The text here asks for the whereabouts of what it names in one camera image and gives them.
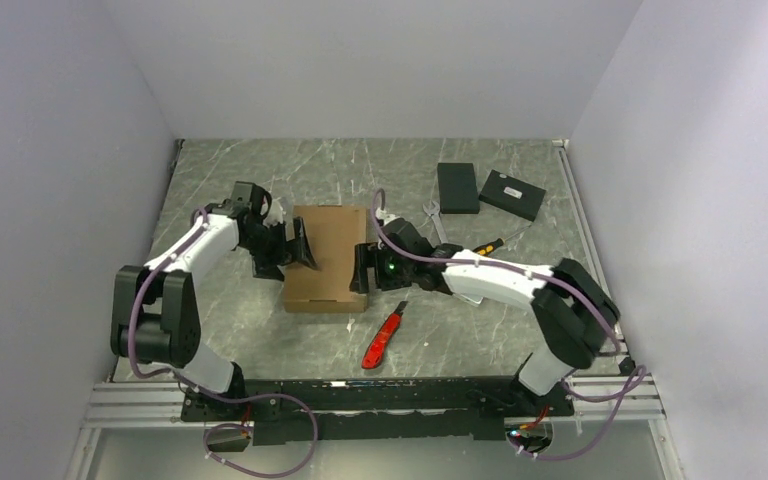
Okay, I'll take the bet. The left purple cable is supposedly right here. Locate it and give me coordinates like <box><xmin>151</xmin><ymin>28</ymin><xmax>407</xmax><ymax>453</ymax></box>
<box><xmin>125</xmin><ymin>206</ymin><xmax>320</xmax><ymax>480</ymax></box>

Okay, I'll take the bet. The black rectangular box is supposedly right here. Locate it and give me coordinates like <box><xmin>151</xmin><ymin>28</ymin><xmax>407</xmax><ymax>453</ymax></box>
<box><xmin>437</xmin><ymin>163</ymin><xmax>480</xmax><ymax>214</ymax></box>

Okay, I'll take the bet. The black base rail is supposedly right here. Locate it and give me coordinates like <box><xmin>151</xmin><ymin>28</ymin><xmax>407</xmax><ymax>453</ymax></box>
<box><xmin>181</xmin><ymin>376</ymin><xmax>574</xmax><ymax>446</ymax></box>

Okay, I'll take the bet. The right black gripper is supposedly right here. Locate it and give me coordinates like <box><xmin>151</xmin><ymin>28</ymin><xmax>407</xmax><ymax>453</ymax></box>
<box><xmin>350</xmin><ymin>242</ymin><xmax>414</xmax><ymax>294</ymax></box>

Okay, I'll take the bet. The red utility knife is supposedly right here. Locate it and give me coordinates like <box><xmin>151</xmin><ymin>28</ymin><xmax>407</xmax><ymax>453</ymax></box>
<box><xmin>360</xmin><ymin>300</ymin><xmax>408</xmax><ymax>370</ymax></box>

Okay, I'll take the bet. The black box with label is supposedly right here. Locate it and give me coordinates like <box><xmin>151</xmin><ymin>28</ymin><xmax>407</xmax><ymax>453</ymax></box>
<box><xmin>478</xmin><ymin>170</ymin><xmax>546</xmax><ymax>222</ymax></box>

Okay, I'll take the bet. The yellow black screwdriver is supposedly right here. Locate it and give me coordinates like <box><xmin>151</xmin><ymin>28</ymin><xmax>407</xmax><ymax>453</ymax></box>
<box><xmin>472</xmin><ymin>226</ymin><xmax>528</xmax><ymax>256</ymax></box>

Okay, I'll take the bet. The silver open-end wrench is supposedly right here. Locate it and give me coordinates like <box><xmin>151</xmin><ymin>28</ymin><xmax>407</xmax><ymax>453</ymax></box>
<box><xmin>423</xmin><ymin>200</ymin><xmax>448</xmax><ymax>244</ymax></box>

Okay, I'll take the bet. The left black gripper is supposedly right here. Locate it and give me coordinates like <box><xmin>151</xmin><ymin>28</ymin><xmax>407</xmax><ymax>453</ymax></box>
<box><xmin>240</xmin><ymin>216</ymin><xmax>316</xmax><ymax>281</ymax></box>

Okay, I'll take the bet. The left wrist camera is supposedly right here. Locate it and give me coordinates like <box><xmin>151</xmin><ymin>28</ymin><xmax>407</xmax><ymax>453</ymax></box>
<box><xmin>229</xmin><ymin>181</ymin><xmax>285</xmax><ymax>227</ymax></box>

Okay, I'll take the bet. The brown cardboard express box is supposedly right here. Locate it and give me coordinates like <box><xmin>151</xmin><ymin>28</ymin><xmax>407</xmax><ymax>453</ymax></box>
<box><xmin>283</xmin><ymin>205</ymin><xmax>368</xmax><ymax>314</ymax></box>

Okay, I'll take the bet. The white network switch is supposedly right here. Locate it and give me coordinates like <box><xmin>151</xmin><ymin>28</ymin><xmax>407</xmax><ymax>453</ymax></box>
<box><xmin>453</xmin><ymin>293</ymin><xmax>484</xmax><ymax>306</ymax></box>

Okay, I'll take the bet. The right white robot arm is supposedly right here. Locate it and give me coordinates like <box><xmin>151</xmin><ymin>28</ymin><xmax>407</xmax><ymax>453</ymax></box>
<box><xmin>274</xmin><ymin>217</ymin><xmax>620</xmax><ymax>415</ymax></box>

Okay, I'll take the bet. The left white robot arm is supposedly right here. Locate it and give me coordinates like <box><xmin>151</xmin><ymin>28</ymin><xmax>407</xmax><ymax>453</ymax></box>
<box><xmin>110</xmin><ymin>203</ymin><xmax>318</xmax><ymax>420</ymax></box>

